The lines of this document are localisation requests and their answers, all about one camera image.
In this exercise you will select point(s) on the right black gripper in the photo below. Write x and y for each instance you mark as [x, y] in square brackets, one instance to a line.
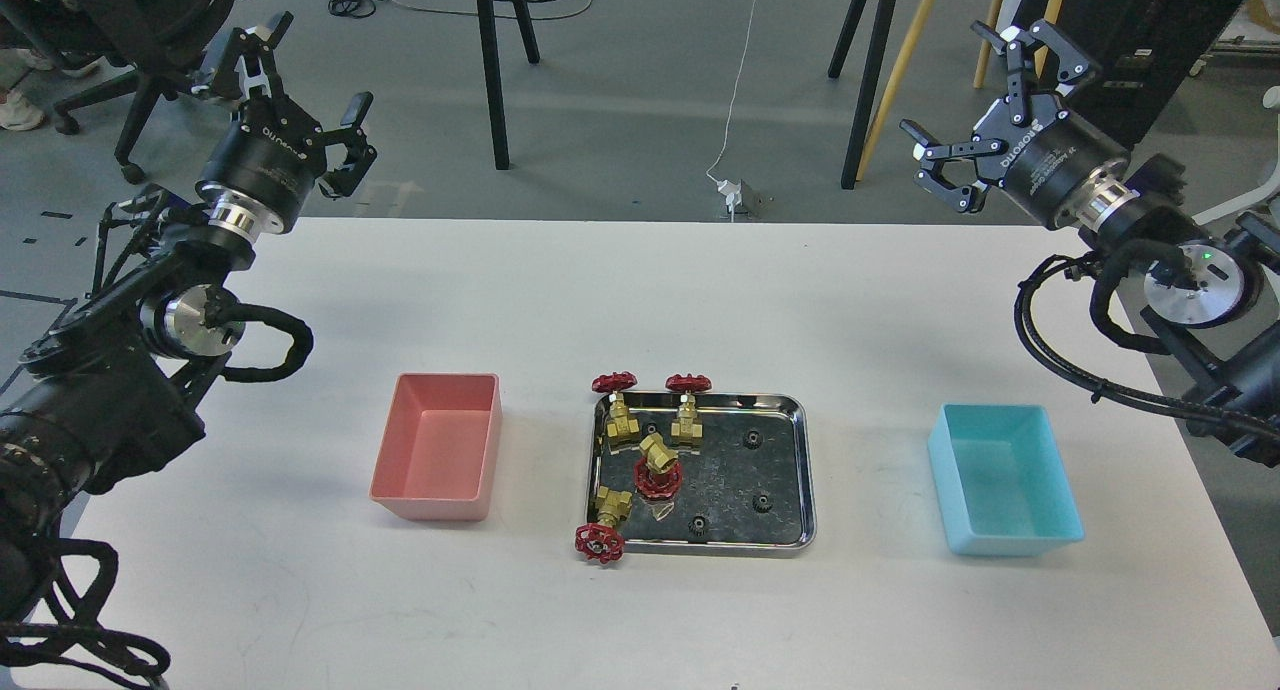
[1060, 165]

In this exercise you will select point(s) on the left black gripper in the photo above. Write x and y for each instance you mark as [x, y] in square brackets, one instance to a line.
[255, 181]

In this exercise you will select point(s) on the brass valve tray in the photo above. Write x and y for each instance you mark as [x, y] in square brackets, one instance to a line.
[658, 475]

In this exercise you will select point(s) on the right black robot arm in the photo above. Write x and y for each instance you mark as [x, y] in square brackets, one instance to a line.
[1159, 276]

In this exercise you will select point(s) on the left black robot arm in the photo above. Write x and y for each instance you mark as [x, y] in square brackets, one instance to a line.
[118, 382]

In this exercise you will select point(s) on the pink plastic box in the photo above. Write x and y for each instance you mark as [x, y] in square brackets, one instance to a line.
[439, 448]

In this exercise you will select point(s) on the blue plastic box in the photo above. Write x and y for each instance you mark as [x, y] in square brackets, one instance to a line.
[1000, 481]

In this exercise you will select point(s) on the brass valve back left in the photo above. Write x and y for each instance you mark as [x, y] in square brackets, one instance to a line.
[621, 426]

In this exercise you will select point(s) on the brass valve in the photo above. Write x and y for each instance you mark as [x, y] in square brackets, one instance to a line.
[686, 429]
[601, 540]
[621, 426]

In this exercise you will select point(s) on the brass valve back right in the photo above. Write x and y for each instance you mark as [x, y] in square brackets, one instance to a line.
[686, 429]

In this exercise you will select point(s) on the brass valve front left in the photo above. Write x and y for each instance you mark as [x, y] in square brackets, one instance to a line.
[601, 540]

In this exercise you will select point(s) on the black stand leg right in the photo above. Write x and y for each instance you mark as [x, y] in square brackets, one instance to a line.
[869, 79]

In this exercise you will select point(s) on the black stand leg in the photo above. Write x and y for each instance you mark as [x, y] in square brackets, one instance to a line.
[869, 79]
[487, 24]

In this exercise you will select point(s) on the black office chair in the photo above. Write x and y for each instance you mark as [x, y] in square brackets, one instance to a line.
[162, 42]

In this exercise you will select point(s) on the black stand leg left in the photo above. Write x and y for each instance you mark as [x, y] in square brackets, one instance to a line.
[487, 24]

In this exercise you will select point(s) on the white power adapter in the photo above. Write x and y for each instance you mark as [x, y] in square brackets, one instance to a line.
[741, 203]

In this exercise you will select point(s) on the shiny metal tray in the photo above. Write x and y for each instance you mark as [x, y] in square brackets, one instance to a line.
[720, 478]

